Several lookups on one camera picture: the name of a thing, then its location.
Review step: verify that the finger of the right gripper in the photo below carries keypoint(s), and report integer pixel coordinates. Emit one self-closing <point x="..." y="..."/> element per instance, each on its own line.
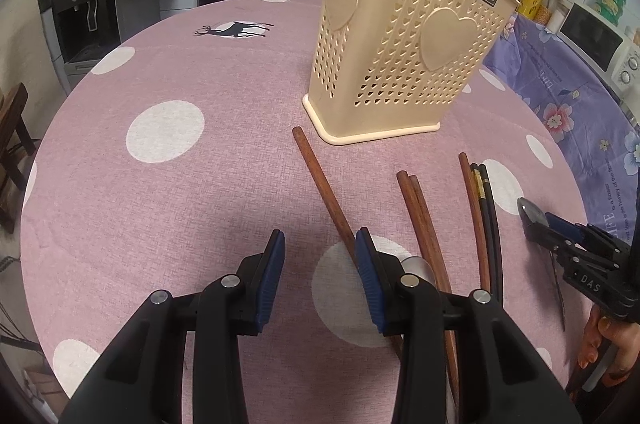
<point x="536" y="226"/>
<point x="569" y="231"/>

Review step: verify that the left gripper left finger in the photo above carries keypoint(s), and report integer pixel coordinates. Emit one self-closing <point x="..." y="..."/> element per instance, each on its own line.
<point x="138" y="377"/>

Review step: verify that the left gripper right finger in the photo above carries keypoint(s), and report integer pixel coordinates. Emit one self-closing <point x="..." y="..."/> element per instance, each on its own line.
<point x="502" y="378"/>

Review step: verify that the black chopstick gold band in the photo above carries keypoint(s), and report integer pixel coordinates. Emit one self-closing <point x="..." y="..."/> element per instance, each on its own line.
<point x="482" y="195"/>

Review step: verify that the purple floral cloth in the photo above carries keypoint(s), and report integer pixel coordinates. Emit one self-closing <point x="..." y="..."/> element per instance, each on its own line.
<point x="599" y="143"/>

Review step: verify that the silver metal spoon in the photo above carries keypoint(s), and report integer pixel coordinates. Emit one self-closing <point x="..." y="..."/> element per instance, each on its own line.
<point x="416" y="271"/>

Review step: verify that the white microwave oven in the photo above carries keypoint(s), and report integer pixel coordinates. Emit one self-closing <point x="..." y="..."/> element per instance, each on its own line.
<point x="607" y="50"/>

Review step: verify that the green snack bag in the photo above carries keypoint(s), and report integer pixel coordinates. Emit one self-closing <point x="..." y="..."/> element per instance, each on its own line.
<point x="612" y="10"/>

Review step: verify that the pink polka dot tablecloth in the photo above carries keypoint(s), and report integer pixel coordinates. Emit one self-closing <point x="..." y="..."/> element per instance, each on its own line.
<point x="175" y="159"/>

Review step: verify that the beige plastic utensil holder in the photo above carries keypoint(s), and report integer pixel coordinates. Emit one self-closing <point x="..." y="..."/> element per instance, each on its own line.
<point x="387" y="68"/>

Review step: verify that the wooden stool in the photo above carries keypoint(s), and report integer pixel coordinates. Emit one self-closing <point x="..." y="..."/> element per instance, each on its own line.
<point x="12" y="123"/>

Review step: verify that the water dispenser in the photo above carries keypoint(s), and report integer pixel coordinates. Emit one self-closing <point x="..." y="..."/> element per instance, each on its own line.
<point x="79" y="33"/>

